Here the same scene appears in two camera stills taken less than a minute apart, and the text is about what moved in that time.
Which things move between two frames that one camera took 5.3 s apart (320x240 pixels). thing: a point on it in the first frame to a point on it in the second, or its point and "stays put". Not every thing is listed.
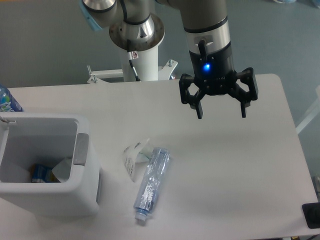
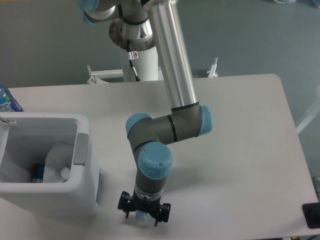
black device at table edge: x=311 y=213 stays put
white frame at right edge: x=313 y=116 stays put
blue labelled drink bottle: x=8 y=103 stays put
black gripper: x=214 y=72 to x=151 y=207
